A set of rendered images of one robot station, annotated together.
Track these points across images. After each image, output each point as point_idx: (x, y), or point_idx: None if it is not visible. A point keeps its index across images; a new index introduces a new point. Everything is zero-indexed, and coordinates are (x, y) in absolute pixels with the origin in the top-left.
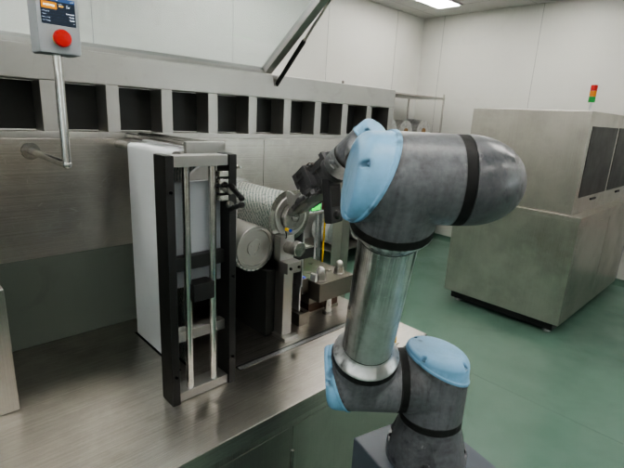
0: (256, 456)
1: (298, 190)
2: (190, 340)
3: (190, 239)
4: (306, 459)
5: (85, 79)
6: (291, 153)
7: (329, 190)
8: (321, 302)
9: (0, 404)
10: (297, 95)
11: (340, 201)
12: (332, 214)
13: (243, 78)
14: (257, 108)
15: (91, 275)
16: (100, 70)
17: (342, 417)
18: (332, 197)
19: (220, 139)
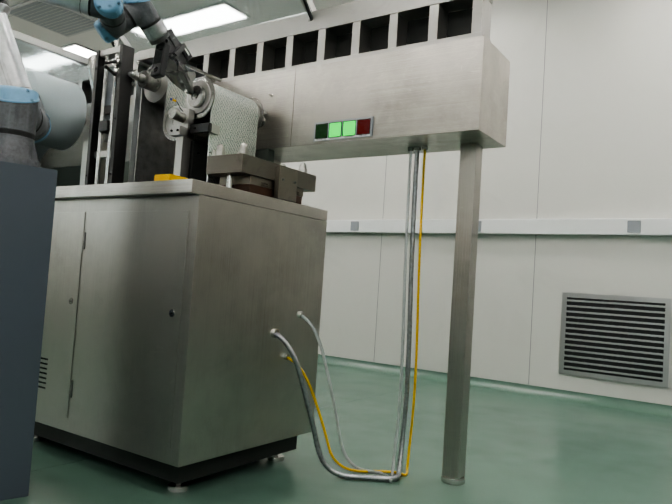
0: (67, 219)
1: (329, 114)
2: (97, 156)
3: (104, 95)
4: (93, 250)
5: (195, 54)
6: (322, 78)
7: (154, 53)
8: (233, 187)
9: None
10: (331, 22)
11: (160, 60)
12: (152, 68)
13: (282, 24)
14: (315, 48)
15: None
16: (202, 47)
17: (119, 231)
18: (155, 57)
19: (261, 75)
